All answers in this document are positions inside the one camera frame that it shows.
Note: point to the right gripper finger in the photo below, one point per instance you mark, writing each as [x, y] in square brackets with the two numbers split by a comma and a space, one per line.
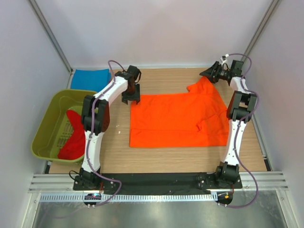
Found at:
[213, 79]
[212, 71]

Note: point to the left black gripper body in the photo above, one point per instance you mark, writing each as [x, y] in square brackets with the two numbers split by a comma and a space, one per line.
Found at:
[131, 91]

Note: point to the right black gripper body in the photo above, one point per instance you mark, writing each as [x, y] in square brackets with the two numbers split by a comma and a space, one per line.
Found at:
[223, 73]

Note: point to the orange t shirt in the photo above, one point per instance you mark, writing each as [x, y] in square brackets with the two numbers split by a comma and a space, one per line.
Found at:
[196, 118]

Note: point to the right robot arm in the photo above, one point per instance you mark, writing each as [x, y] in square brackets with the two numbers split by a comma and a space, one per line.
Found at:
[239, 112]

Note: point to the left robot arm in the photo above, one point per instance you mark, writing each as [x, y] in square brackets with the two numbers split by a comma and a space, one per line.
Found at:
[95, 119]

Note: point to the blue folded t shirt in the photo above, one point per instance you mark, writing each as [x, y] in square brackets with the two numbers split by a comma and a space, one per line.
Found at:
[93, 80]

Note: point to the red t shirt in basket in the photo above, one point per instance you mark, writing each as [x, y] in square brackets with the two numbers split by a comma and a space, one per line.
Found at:
[74, 148]

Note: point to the olive green plastic basket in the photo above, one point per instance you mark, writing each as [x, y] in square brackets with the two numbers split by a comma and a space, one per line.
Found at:
[55, 128]

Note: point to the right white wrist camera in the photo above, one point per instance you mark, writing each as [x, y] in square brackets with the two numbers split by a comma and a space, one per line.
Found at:
[224, 59]

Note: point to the right aluminium corner post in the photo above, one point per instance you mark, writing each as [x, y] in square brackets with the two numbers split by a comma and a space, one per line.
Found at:
[267, 15]

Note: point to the aluminium corner post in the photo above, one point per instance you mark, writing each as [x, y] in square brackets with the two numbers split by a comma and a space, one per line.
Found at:
[267, 15]
[46, 27]

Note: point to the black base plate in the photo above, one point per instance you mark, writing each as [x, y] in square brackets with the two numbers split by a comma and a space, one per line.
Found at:
[156, 184]

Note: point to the aluminium frame rail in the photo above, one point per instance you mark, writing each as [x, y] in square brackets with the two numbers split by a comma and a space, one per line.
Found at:
[266, 180]

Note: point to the left aluminium corner post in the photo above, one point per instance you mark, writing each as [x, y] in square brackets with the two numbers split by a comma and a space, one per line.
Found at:
[46, 27]

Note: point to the white slotted cable duct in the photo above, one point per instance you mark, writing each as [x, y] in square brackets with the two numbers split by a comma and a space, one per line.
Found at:
[94, 197]

